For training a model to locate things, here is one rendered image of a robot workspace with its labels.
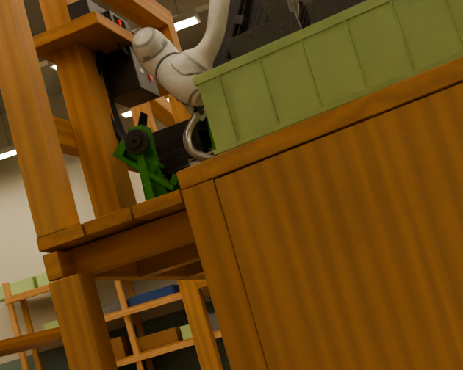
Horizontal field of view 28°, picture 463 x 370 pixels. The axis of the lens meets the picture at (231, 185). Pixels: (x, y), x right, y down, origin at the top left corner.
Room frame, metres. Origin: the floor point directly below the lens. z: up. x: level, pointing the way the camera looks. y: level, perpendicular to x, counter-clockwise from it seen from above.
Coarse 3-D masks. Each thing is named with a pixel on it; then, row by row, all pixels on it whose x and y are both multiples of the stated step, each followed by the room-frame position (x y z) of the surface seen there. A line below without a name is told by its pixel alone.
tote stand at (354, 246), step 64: (448, 64) 1.40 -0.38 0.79; (320, 128) 1.50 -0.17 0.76; (384, 128) 1.46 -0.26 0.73; (448, 128) 1.42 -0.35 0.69; (192, 192) 1.62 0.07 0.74; (256, 192) 1.57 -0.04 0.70; (320, 192) 1.52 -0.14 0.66; (384, 192) 1.47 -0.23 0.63; (448, 192) 1.43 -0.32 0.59; (256, 256) 1.58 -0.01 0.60; (320, 256) 1.53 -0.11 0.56; (384, 256) 1.49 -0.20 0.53; (448, 256) 1.44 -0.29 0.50; (256, 320) 1.59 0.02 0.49; (320, 320) 1.55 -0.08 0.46; (384, 320) 1.50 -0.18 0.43; (448, 320) 1.46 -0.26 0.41
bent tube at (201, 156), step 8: (192, 120) 2.86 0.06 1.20; (184, 128) 2.87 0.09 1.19; (192, 128) 2.87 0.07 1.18; (184, 136) 2.86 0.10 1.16; (192, 136) 2.87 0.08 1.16; (184, 144) 2.86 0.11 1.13; (192, 144) 2.85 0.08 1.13; (192, 152) 2.84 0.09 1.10; (200, 152) 2.83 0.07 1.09; (200, 160) 2.84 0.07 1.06
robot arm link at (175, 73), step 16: (224, 0) 2.44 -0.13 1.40; (208, 16) 2.46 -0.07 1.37; (224, 16) 2.45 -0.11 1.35; (208, 32) 2.44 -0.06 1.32; (224, 32) 2.46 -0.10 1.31; (192, 48) 2.47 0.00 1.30; (208, 48) 2.45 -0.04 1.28; (160, 64) 2.49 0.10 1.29; (176, 64) 2.45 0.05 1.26; (192, 64) 2.44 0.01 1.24; (208, 64) 2.46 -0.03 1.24; (160, 80) 2.50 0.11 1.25; (176, 80) 2.45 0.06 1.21; (192, 80) 2.43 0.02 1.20; (176, 96) 2.48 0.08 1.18; (192, 96) 2.44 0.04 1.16
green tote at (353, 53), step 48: (384, 0) 1.49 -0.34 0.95; (432, 0) 1.47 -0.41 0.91; (288, 48) 1.58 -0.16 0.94; (336, 48) 1.54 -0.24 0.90; (384, 48) 1.51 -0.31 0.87; (432, 48) 1.48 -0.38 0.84; (240, 96) 1.62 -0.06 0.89; (288, 96) 1.59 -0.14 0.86; (336, 96) 1.55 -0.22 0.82; (240, 144) 1.63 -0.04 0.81
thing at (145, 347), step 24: (0, 288) 11.88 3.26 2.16; (24, 288) 11.83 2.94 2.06; (48, 288) 11.68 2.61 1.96; (120, 288) 11.59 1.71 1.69; (168, 288) 11.54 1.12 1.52; (24, 312) 12.22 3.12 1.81; (120, 312) 11.56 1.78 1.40; (144, 336) 11.65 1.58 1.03; (168, 336) 11.59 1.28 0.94; (192, 336) 11.54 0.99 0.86; (216, 336) 11.40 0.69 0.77; (24, 360) 11.80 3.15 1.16; (120, 360) 11.58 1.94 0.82
